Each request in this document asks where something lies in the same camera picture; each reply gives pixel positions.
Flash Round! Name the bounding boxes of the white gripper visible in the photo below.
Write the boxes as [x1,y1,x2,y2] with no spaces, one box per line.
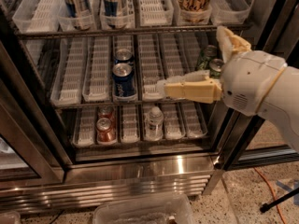
[156,26,287,116]

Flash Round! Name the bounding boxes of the silver blue redbull can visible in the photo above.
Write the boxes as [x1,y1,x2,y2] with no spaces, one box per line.
[104,0,126,29]
[58,0,93,31]

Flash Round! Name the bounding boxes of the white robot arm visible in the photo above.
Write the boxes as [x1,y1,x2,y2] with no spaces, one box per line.
[156,26,299,152]

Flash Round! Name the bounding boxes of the front green soda can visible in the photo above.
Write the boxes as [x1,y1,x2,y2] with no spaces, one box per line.
[209,59,224,78]

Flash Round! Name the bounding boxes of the green soda can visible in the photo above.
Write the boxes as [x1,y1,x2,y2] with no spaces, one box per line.
[209,59,224,78]
[196,45,218,70]

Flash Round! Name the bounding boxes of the rear green soda can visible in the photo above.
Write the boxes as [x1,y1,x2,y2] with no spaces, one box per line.
[196,45,218,70]

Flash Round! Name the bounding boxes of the front blue pepsi can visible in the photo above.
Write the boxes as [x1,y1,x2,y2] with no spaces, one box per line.
[112,63,135,98]

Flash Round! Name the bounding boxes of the blue pepsi can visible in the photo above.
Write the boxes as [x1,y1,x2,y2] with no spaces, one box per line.
[114,49,135,66]
[112,63,135,98]

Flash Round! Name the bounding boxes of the rear blue pepsi can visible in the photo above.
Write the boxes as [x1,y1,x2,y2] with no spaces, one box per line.
[114,49,135,66]

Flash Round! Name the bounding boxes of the rear red soda can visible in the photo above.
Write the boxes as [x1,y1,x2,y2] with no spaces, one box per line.
[98,105,115,123]

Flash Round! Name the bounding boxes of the red soda can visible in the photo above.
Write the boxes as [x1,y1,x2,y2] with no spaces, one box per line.
[96,118,116,143]
[98,105,115,123]

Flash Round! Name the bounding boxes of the front red soda can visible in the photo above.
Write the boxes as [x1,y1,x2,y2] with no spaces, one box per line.
[96,118,116,143]

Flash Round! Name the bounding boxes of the fridge glass door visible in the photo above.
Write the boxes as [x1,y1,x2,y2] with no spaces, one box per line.
[0,44,65,189]

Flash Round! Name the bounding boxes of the clear water bottle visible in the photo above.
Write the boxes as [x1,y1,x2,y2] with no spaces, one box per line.
[146,106,164,141]

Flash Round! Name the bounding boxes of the clear plastic bin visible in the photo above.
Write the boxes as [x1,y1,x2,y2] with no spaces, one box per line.
[93,193,196,224]

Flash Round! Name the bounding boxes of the black tripod leg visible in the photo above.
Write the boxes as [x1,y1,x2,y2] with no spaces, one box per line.
[260,188,299,213]

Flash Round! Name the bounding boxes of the small clear container corner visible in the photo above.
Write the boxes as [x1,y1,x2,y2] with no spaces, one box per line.
[0,211,21,224]

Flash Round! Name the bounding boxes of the top wire shelf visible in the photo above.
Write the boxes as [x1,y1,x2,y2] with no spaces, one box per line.
[15,24,217,40]

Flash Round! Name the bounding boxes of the wire shelf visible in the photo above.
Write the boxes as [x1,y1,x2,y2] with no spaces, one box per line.
[15,24,217,40]
[52,91,227,110]

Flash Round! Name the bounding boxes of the middle wire shelf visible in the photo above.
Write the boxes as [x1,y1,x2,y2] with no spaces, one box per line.
[52,91,227,110]

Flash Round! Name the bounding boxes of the orange cable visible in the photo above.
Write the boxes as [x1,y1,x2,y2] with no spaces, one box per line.
[253,167,288,224]

